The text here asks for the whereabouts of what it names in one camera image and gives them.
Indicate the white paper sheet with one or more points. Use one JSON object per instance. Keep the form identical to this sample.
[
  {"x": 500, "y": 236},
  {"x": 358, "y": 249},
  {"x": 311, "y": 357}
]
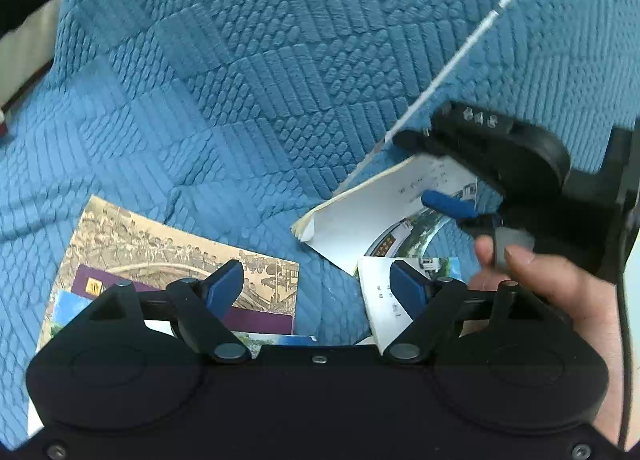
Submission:
[{"x": 380, "y": 290}]

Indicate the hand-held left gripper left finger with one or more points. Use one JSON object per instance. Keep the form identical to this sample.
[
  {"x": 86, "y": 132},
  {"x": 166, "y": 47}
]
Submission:
[{"x": 220, "y": 290}]

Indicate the blue textured seat cushion cover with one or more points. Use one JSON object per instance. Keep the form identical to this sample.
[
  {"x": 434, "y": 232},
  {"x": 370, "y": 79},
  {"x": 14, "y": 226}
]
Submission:
[{"x": 200, "y": 115}]

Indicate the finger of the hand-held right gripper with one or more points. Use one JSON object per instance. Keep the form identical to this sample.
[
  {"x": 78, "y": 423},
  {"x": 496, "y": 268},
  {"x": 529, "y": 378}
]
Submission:
[
  {"x": 415, "y": 140},
  {"x": 445, "y": 202}
]

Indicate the person's right forearm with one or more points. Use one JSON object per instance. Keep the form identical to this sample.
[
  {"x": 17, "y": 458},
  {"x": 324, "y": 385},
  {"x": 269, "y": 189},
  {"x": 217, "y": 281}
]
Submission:
[{"x": 612, "y": 400}]

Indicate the blue sofa back cushion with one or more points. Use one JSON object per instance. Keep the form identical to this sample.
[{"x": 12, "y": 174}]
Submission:
[
  {"x": 550, "y": 40},
  {"x": 225, "y": 15}
]

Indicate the tan old painting cover book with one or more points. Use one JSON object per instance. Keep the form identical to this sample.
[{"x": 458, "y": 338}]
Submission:
[{"x": 150, "y": 245}]

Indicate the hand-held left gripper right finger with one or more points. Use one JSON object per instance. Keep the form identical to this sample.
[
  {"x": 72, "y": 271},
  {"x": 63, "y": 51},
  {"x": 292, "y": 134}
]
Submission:
[{"x": 407, "y": 290}]

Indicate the person's right hand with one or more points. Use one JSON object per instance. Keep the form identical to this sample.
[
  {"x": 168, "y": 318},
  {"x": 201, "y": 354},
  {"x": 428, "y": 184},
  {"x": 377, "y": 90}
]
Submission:
[{"x": 560, "y": 290}]

